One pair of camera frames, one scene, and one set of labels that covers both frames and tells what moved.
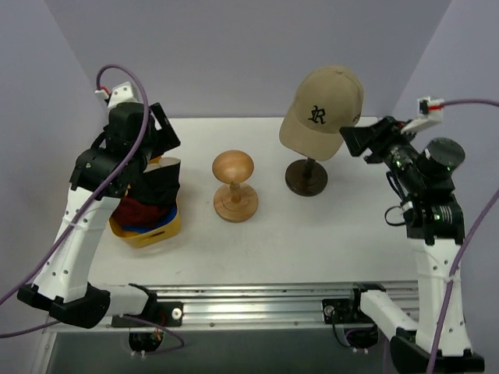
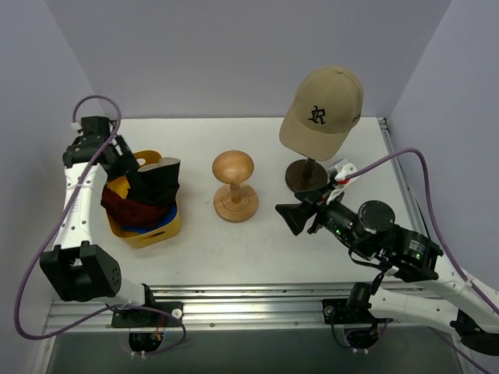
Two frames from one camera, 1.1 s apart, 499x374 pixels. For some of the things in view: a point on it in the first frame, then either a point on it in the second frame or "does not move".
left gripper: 164,127 to 118,157
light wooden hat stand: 236,201 does not move
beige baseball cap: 325,100 does not move
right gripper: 374,137 to 313,212
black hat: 159,184 does not move
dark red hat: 129,212 does not move
